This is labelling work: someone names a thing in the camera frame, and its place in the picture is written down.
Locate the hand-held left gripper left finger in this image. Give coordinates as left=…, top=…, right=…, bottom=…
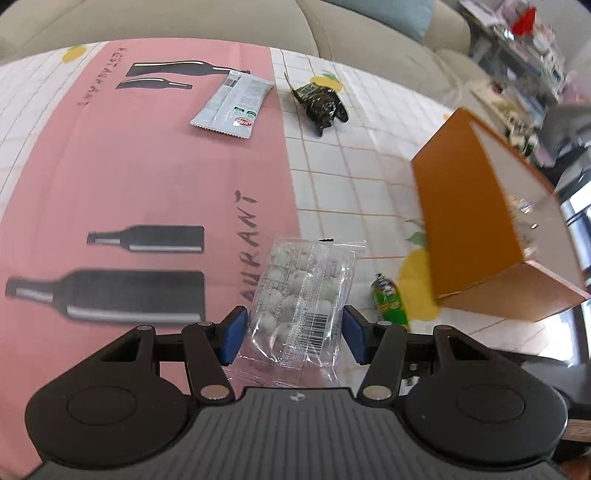
left=98, top=307, right=249, bottom=401

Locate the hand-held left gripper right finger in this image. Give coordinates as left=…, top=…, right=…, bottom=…
left=342, top=305, right=500, bottom=401

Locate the clear packet of white balls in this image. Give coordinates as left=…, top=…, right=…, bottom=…
left=223, top=236, right=368, bottom=387

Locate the orange white cardboard box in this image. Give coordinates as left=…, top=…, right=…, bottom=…
left=410, top=106, right=591, bottom=323

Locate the bright green snack packet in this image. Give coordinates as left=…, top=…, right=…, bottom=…
left=370, top=272, right=411, bottom=330

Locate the pink white printed tablecloth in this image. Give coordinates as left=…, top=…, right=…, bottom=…
left=0, top=41, right=575, bottom=467

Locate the silver white snack packet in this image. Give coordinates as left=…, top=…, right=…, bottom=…
left=189, top=69, right=276, bottom=140

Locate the dark green snack packet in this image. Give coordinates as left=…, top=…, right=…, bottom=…
left=282, top=71, right=350, bottom=137

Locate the stack of magazines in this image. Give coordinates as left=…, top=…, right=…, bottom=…
left=470, top=76, right=556, bottom=155

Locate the grey office chair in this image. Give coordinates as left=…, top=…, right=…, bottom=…
left=539, top=99, right=591, bottom=168

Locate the beige sofa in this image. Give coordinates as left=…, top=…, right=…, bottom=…
left=0, top=0, right=474, bottom=121

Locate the light blue pillow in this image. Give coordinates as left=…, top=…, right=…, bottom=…
left=341, top=0, right=435, bottom=42

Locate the cluttered shelf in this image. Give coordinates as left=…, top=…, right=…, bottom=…
left=457, top=0, right=591, bottom=100

